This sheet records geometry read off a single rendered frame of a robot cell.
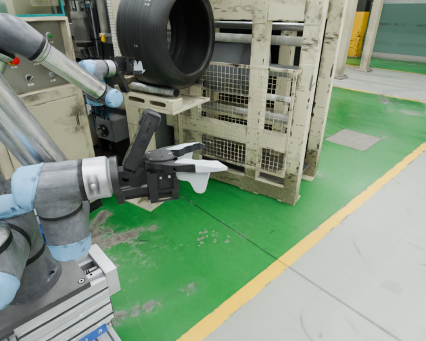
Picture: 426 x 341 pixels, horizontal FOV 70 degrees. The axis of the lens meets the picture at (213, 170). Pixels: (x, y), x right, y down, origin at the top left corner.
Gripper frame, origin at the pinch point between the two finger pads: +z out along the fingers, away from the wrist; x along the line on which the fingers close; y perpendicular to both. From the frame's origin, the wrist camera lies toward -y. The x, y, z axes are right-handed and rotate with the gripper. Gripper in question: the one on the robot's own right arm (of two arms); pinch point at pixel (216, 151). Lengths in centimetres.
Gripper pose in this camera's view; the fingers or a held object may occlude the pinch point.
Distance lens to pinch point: 60.2
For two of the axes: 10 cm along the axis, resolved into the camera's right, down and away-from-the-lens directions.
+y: 0.4, 9.4, 3.5
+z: 9.6, -1.3, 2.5
